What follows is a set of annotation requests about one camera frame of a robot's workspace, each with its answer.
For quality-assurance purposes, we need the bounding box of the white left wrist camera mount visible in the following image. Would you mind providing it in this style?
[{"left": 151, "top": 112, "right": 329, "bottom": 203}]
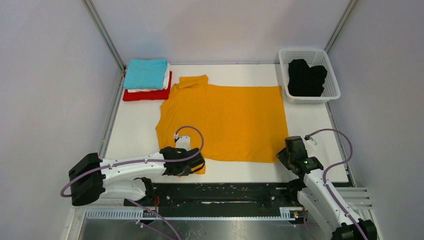
[{"left": 174, "top": 133, "right": 191, "bottom": 151}]

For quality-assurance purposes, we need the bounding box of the yellow t shirt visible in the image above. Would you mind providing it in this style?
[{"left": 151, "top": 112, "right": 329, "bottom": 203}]
[{"left": 156, "top": 75, "right": 289, "bottom": 164}]

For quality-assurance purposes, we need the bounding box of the left aluminium corner post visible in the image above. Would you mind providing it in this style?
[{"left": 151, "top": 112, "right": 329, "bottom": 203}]
[{"left": 82, "top": 0, "right": 126, "bottom": 72}]

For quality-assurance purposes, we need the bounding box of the black t shirt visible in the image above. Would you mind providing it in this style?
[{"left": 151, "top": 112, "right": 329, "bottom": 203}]
[{"left": 288, "top": 59, "right": 328, "bottom": 97}]

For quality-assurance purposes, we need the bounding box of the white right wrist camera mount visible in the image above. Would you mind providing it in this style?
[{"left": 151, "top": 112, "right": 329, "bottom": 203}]
[{"left": 304, "top": 134, "right": 318, "bottom": 150}]

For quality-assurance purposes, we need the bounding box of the aluminium corner post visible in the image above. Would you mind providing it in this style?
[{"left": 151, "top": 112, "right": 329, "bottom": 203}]
[
  {"left": 324, "top": 0, "right": 358, "bottom": 53},
  {"left": 82, "top": 0, "right": 126, "bottom": 72}
]

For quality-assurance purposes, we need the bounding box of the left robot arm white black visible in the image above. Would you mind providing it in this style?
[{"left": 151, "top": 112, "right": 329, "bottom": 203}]
[{"left": 60, "top": 146, "right": 206, "bottom": 207}]

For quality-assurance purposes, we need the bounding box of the right controller board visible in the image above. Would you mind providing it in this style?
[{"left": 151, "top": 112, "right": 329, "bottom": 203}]
[{"left": 289, "top": 210, "right": 304, "bottom": 220}]

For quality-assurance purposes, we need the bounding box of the white plastic laundry basket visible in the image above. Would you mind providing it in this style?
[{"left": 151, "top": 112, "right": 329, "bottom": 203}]
[{"left": 278, "top": 47, "right": 341, "bottom": 104}]

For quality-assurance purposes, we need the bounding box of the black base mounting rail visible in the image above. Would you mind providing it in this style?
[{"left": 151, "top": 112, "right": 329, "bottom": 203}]
[{"left": 137, "top": 179, "right": 306, "bottom": 218}]

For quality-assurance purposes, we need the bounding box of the folded red t shirt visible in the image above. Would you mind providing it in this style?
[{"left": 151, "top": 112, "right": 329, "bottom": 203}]
[{"left": 122, "top": 71, "right": 173, "bottom": 102}]

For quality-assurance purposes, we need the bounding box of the folded white t shirt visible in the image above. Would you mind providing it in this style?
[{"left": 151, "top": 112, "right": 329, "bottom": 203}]
[{"left": 128, "top": 63, "right": 170, "bottom": 93}]

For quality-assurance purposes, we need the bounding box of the right aluminium corner post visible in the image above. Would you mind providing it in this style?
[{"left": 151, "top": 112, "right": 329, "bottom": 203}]
[{"left": 324, "top": 0, "right": 358, "bottom": 53}]

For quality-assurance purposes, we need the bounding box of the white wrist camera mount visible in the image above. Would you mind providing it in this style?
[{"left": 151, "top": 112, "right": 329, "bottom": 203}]
[
  {"left": 174, "top": 133, "right": 191, "bottom": 151},
  {"left": 304, "top": 134, "right": 318, "bottom": 150}
]

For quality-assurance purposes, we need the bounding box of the folded cyan t shirt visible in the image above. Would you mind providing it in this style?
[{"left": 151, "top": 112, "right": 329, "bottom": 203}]
[{"left": 123, "top": 58, "right": 169, "bottom": 90}]

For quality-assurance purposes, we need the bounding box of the white slotted cable duct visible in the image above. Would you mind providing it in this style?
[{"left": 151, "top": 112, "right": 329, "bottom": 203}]
[{"left": 85, "top": 207, "right": 299, "bottom": 221}]

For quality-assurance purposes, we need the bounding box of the controller board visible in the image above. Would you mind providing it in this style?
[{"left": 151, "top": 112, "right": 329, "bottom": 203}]
[
  {"left": 142, "top": 208, "right": 158, "bottom": 219},
  {"left": 289, "top": 210, "right": 304, "bottom": 220}
]

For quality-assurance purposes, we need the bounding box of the left controller board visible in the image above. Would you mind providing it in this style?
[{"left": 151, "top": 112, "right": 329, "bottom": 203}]
[{"left": 142, "top": 208, "right": 158, "bottom": 219}]

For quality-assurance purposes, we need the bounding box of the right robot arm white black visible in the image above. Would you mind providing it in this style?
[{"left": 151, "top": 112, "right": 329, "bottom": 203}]
[{"left": 276, "top": 136, "right": 378, "bottom": 240}]

